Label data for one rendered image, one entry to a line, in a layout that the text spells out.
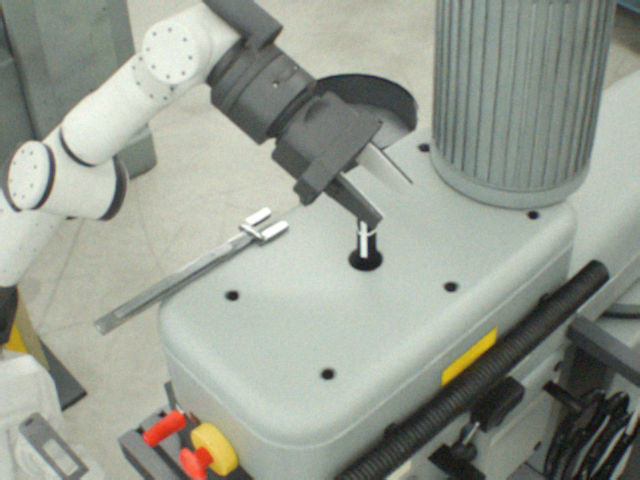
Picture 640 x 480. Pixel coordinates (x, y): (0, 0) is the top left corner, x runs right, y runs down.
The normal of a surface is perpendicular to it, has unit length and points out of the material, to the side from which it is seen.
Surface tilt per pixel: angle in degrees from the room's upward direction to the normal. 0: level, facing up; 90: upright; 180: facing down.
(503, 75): 90
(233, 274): 0
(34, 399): 58
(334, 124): 30
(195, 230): 0
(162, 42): 74
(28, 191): 52
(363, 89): 86
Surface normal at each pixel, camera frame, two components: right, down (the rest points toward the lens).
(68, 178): 0.75, 0.07
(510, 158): -0.18, 0.69
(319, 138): 0.39, -0.44
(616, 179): -0.04, -0.72
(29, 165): -0.65, -0.11
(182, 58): -0.38, 0.43
